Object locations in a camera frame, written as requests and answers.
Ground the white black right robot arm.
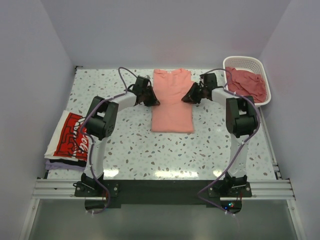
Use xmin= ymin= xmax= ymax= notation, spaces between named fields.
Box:
xmin=181 ymin=72 xmax=260 ymax=197

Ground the dark pink crumpled shirt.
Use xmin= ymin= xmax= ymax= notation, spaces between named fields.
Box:
xmin=225 ymin=67 xmax=267 ymax=103

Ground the salmon pink t shirt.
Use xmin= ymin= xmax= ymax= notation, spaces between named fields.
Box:
xmin=151 ymin=68 xmax=194 ymax=133

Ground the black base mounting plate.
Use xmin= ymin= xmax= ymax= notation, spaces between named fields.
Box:
xmin=73 ymin=179 xmax=253 ymax=210

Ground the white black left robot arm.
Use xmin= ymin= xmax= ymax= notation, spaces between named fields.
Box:
xmin=80 ymin=76 xmax=160 ymax=196

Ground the white plastic laundry basket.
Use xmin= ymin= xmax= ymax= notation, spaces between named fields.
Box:
xmin=222 ymin=56 xmax=271 ymax=107

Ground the aluminium extrusion rail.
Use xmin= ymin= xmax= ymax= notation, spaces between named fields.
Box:
xmin=31 ymin=179 xmax=296 ymax=200

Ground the red white printed folded shirt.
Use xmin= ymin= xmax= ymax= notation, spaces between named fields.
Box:
xmin=53 ymin=110 xmax=89 ymax=162

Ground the lavender folded shirt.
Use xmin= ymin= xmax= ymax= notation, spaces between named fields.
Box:
xmin=45 ymin=159 xmax=87 ymax=172

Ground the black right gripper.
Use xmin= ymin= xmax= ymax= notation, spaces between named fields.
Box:
xmin=181 ymin=82 xmax=207 ymax=105

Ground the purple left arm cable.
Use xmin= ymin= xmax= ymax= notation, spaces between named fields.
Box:
xmin=79 ymin=66 xmax=138 ymax=215

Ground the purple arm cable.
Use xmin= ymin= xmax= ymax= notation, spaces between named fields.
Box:
xmin=79 ymin=66 xmax=138 ymax=215
xmin=196 ymin=67 xmax=262 ymax=209

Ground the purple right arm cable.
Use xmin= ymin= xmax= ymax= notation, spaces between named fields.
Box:
xmin=196 ymin=67 xmax=262 ymax=209

